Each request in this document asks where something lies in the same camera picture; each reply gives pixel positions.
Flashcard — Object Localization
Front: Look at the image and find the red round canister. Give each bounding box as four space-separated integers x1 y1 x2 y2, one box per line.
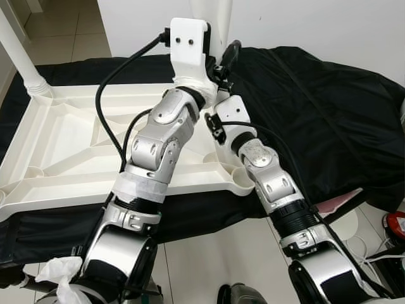
384 212 405 240

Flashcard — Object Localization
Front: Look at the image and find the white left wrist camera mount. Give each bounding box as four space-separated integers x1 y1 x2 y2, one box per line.
168 18 219 92

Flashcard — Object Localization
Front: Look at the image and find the black table cloth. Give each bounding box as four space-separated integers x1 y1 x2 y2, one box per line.
0 46 405 267

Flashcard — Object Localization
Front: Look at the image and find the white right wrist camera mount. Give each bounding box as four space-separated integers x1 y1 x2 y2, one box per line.
214 94 246 143

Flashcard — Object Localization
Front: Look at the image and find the pink stool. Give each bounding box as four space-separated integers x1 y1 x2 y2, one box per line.
316 190 361 216

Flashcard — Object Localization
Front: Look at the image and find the white floor cable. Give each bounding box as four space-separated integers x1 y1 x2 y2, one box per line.
354 237 405 267

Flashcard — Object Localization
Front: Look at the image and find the white crumpled cloth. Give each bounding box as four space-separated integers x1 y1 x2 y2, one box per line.
35 256 86 304

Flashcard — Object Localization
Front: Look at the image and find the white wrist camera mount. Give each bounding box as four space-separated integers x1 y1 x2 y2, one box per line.
168 18 219 92
214 94 246 143

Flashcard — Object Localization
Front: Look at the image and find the grey right robot foot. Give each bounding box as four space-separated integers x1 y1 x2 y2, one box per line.
218 284 268 304

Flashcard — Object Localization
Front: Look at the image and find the white plastic children table top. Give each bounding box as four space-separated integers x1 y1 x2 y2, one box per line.
0 81 255 222

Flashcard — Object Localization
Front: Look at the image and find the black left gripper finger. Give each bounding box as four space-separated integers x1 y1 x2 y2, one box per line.
218 39 242 79

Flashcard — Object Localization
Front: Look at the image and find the grey robot foot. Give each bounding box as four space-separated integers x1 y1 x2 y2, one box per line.
218 284 268 304
144 284 165 304

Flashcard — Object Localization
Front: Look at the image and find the grey left robot foot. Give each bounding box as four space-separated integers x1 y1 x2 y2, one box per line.
144 284 165 304

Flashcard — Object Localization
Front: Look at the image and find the white round floor base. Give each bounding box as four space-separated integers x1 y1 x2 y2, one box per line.
329 206 380 254

